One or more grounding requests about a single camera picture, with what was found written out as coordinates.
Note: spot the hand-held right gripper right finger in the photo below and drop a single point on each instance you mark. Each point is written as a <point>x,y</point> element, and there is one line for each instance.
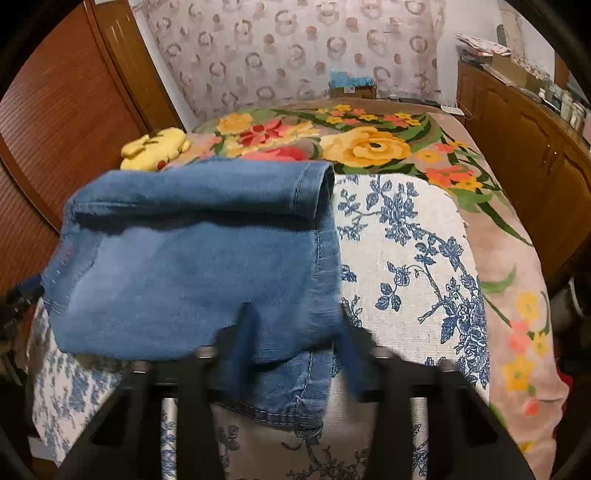
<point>353,341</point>

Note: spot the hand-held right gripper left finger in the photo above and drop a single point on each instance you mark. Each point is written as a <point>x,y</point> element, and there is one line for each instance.
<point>238,332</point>

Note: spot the blue denim pants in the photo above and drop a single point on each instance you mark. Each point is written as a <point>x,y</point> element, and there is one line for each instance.
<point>194,258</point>

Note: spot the white blue floral bed sheet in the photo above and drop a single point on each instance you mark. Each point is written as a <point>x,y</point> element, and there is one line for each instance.
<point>415,258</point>

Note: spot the louvered wooden wardrobe door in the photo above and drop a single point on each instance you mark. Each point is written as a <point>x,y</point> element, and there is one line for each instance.
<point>64,120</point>

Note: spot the colourful floral blanket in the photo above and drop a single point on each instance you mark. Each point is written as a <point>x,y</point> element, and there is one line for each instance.
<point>369,147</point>

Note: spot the yellow plush toy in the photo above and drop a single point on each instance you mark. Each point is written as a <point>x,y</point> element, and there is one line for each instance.
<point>152,147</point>

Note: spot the wooden cabinet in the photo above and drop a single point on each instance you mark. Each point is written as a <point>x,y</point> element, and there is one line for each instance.
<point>526,157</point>

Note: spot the blue box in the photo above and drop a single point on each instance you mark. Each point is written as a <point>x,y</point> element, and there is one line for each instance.
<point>351,85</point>

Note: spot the cardboard box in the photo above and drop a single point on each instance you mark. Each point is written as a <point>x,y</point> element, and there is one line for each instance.
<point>510,69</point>

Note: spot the row of glass jars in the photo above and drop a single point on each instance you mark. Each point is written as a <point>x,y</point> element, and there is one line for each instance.
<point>572,108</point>

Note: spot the patterned flat packet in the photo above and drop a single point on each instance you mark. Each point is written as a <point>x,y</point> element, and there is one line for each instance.
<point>482,45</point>

